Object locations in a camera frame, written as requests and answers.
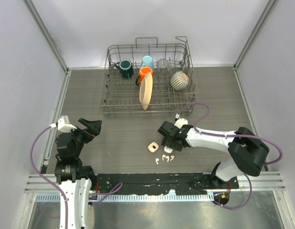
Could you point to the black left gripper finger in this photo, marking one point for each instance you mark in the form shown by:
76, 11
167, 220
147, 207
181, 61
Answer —
84, 122
94, 127

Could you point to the grey wire dish rack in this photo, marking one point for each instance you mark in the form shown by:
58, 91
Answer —
121, 95

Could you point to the white slotted cable duct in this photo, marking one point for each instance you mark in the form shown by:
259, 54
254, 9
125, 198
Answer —
170, 197

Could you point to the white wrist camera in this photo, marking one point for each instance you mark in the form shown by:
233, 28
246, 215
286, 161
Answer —
179, 123
64, 125

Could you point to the light blue mug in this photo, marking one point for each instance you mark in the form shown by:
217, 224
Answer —
147, 61

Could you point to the white earbud charging case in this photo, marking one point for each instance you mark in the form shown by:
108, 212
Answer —
168, 150

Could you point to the clear glass cup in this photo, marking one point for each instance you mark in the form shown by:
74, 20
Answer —
163, 68

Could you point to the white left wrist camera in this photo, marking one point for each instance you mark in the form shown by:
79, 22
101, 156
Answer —
64, 125

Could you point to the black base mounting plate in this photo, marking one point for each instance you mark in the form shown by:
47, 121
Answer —
154, 184

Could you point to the dark green mug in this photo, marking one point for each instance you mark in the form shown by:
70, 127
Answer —
125, 68

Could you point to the pink earbud charging case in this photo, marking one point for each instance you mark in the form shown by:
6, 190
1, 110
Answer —
153, 147

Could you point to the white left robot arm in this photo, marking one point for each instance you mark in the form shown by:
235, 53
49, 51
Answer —
74, 179

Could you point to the striped ceramic bowl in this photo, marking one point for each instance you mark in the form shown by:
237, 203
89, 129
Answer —
179, 80

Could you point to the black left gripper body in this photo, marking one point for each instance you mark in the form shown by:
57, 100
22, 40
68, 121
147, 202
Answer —
80, 137

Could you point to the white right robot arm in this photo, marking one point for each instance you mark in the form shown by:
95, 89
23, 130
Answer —
248, 154

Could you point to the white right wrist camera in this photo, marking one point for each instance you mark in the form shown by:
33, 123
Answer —
179, 123

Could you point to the orange mug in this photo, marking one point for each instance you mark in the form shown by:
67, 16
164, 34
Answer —
142, 73

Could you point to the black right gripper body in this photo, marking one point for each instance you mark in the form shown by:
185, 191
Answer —
169, 142

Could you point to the beige plate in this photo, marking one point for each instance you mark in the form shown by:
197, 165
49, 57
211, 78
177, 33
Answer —
145, 91

